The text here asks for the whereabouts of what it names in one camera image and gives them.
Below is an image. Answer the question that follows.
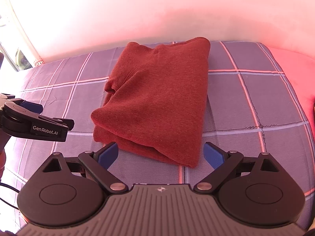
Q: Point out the red knit sweater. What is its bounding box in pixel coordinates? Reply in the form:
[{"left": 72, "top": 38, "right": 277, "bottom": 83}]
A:
[{"left": 91, "top": 37, "right": 210, "bottom": 168}]

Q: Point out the person's left hand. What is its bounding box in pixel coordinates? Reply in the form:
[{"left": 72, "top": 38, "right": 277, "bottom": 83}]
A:
[{"left": 0, "top": 129, "right": 11, "bottom": 178}]

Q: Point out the window at left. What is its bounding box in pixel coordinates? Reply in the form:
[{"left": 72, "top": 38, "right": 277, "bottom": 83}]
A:
[{"left": 1, "top": 43, "right": 33, "bottom": 71}]

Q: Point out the purple plaid bed sheet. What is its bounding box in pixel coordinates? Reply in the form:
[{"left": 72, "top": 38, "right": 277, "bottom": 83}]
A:
[{"left": 5, "top": 41, "right": 314, "bottom": 228}]

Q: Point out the pink pillow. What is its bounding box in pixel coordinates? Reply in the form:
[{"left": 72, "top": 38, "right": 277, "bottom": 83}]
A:
[{"left": 269, "top": 47, "right": 315, "bottom": 131}]

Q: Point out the black cable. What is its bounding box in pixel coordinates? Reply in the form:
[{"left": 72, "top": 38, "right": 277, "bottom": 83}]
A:
[{"left": 0, "top": 181, "right": 21, "bottom": 212}]

